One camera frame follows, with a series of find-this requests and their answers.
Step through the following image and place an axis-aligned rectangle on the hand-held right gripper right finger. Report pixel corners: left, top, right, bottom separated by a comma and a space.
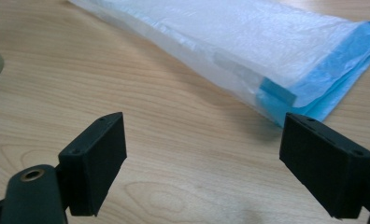
278, 112, 370, 220

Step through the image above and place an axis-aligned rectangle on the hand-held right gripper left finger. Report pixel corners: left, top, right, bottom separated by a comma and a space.
57, 111, 128, 217

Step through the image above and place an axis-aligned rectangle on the white plastic bag blue band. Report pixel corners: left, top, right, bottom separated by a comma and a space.
68, 0, 370, 128

